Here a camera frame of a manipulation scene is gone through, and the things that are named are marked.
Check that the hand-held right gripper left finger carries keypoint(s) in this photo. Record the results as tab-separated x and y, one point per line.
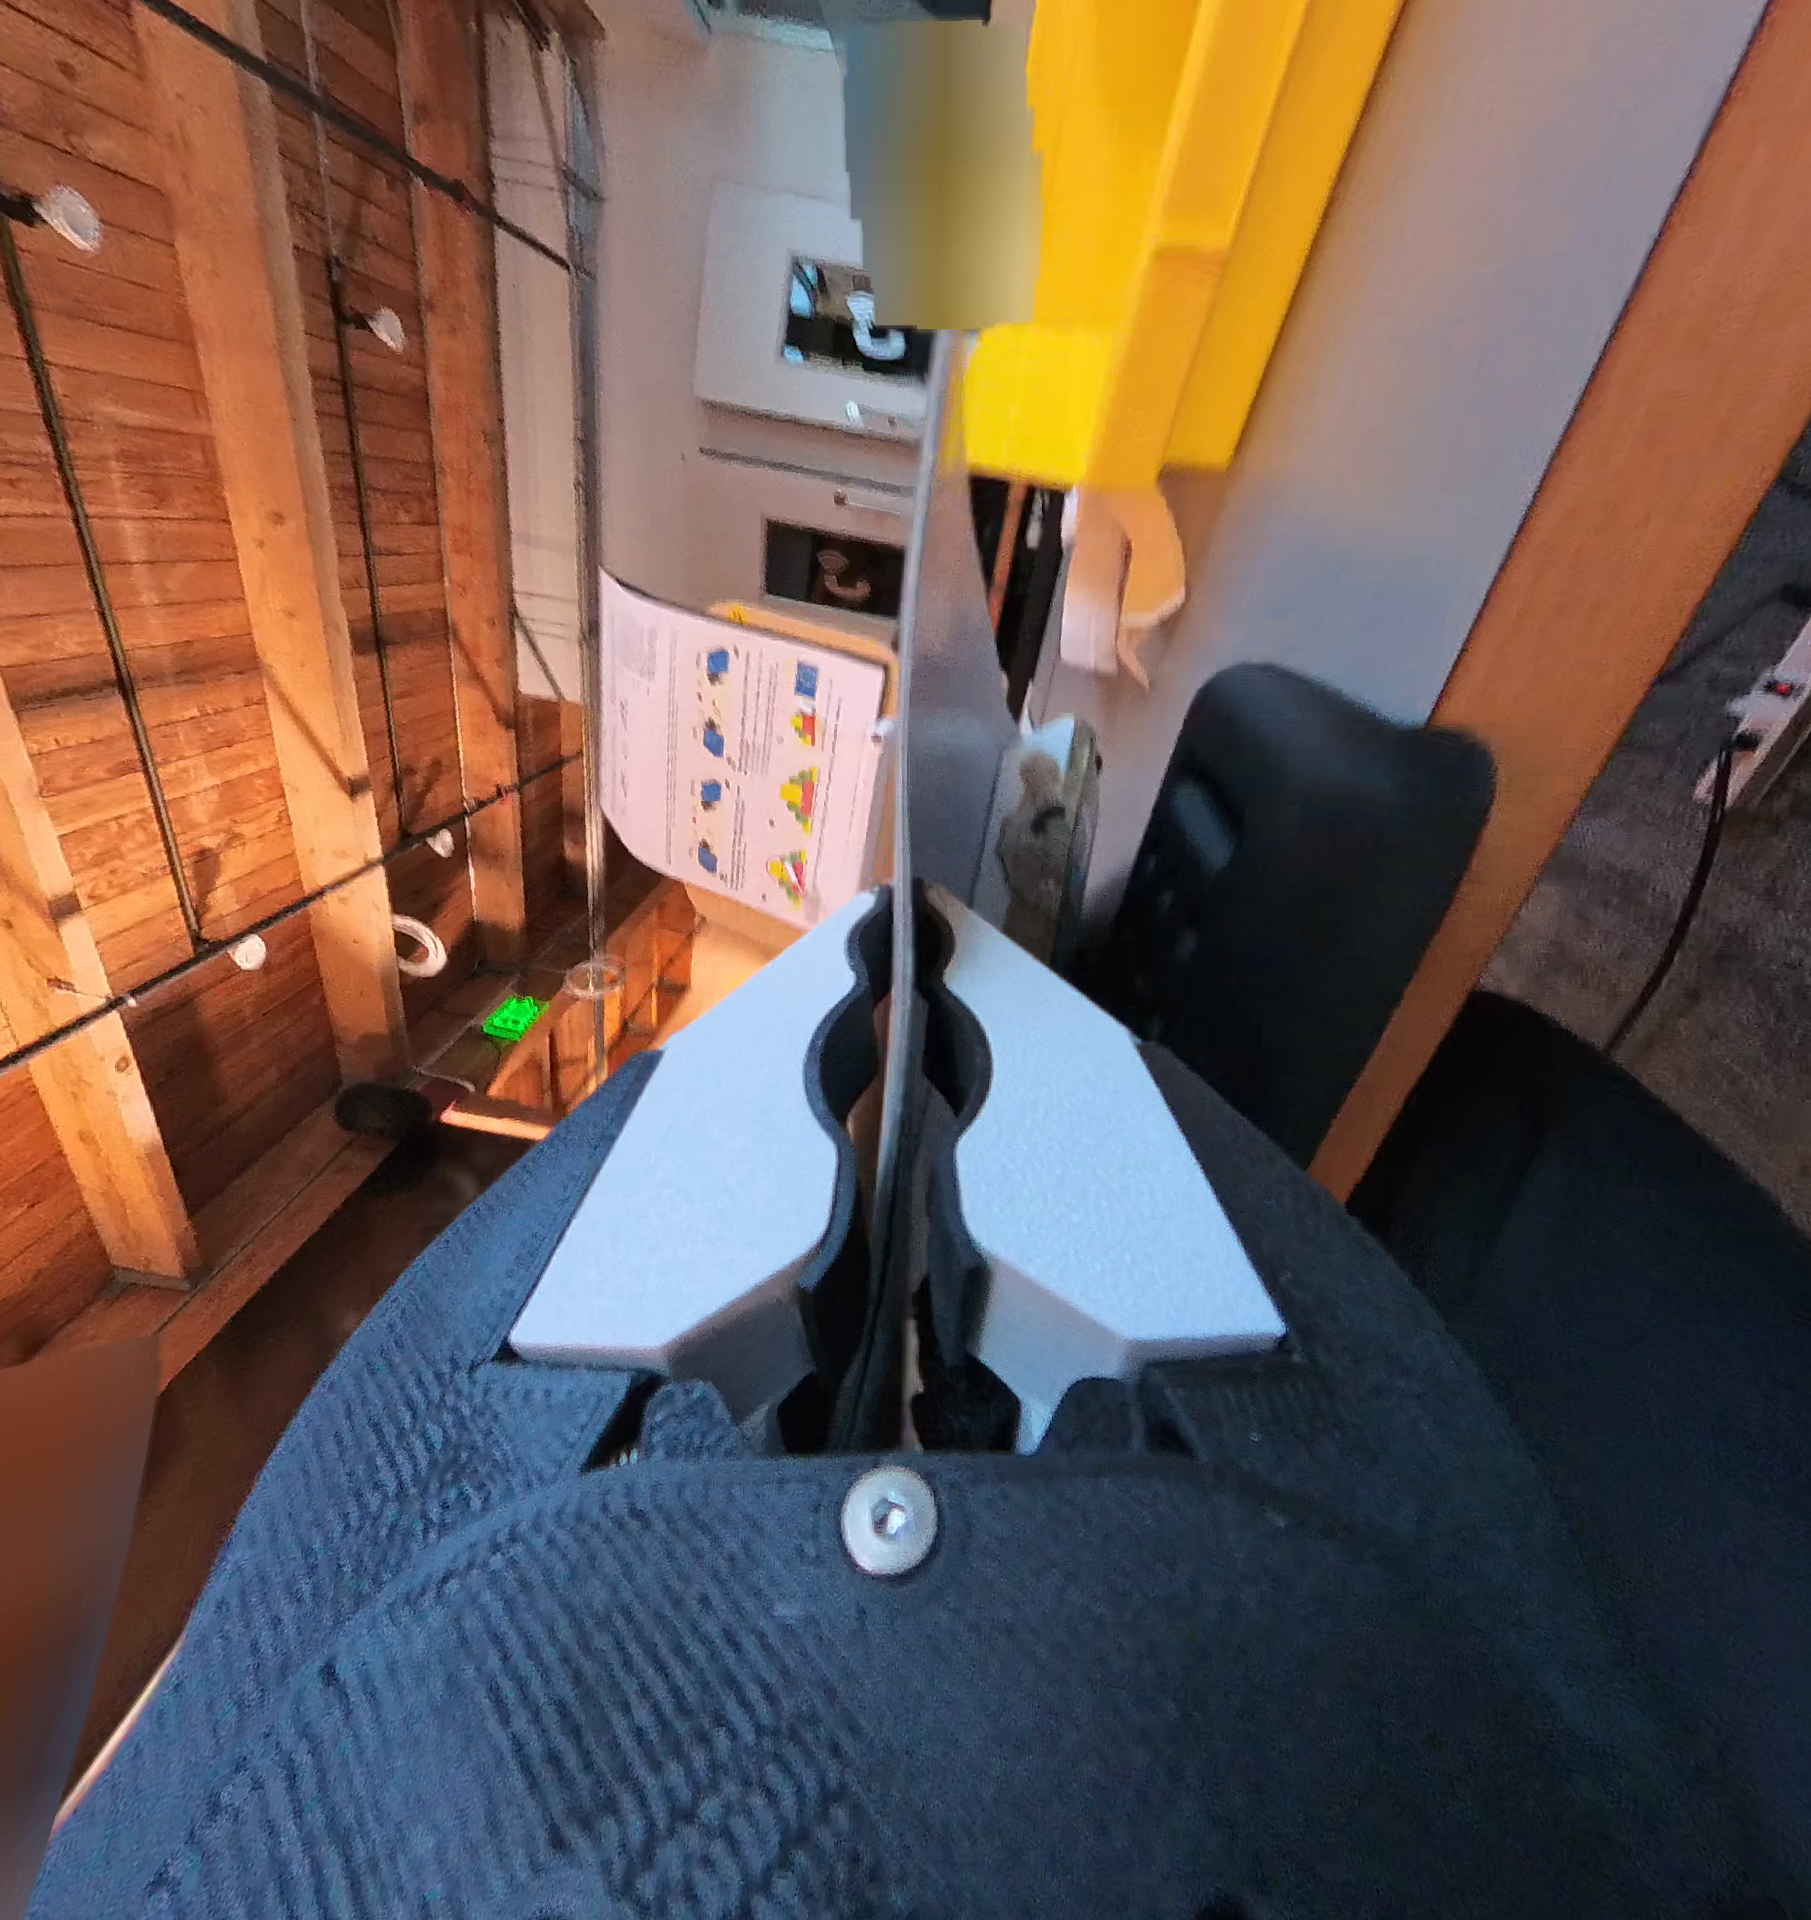
680	1200

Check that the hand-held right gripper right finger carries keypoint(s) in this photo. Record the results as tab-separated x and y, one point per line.
1115	1200

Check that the instruction booklet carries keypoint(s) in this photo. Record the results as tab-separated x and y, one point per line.
950	674

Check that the black perforated chair armrest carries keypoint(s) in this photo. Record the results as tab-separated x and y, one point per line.
1297	901

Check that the printed instruction sheet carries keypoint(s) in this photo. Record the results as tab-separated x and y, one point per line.
741	751

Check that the white document stand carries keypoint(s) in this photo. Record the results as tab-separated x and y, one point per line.
845	633

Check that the white paper packet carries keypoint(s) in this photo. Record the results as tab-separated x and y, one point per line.
1122	585

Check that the white power strip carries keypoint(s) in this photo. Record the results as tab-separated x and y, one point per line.
1796	674

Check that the yellow plastic bin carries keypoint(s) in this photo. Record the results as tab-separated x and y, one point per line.
1175	194

